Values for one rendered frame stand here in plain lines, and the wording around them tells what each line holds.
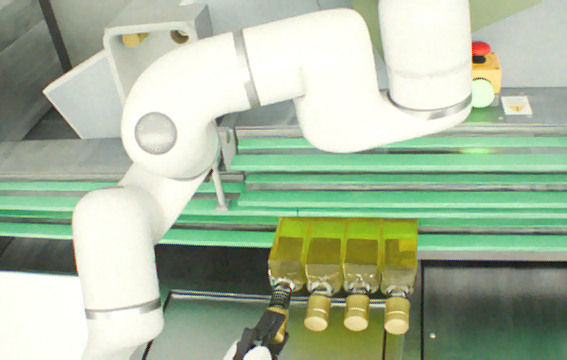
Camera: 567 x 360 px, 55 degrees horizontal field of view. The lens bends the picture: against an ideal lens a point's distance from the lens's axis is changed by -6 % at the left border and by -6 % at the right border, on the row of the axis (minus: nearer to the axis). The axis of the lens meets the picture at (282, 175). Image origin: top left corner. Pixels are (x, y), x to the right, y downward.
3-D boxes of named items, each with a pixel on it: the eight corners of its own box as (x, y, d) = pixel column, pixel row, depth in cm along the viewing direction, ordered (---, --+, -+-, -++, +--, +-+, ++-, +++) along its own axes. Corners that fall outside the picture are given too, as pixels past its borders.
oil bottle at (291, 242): (290, 209, 107) (268, 296, 91) (286, 185, 104) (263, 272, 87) (320, 210, 106) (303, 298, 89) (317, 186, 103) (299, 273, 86)
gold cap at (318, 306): (308, 308, 87) (304, 331, 84) (306, 293, 85) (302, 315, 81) (331, 309, 86) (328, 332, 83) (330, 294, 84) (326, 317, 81)
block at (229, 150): (232, 152, 110) (223, 174, 104) (223, 109, 104) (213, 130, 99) (250, 152, 109) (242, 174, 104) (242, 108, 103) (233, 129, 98)
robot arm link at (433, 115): (243, 48, 55) (279, 182, 64) (482, -6, 54) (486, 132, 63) (240, 17, 62) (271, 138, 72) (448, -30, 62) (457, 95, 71)
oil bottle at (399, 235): (385, 212, 104) (379, 303, 87) (384, 188, 101) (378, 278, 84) (416, 213, 103) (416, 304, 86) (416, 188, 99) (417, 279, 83)
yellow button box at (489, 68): (454, 86, 100) (457, 107, 95) (455, 48, 96) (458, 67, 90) (493, 86, 99) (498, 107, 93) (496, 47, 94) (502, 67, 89)
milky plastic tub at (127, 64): (148, 115, 115) (132, 138, 109) (118, 11, 102) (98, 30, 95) (229, 112, 112) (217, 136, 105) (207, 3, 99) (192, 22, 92)
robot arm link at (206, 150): (248, 45, 68) (133, 75, 68) (234, 11, 54) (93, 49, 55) (274, 157, 67) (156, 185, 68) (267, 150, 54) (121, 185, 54)
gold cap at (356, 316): (346, 308, 85) (343, 331, 82) (345, 292, 83) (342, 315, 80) (370, 308, 85) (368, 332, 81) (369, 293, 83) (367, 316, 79)
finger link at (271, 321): (266, 353, 76) (287, 317, 81) (262, 339, 74) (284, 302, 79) (245, 346, 78) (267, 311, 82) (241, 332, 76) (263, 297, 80)
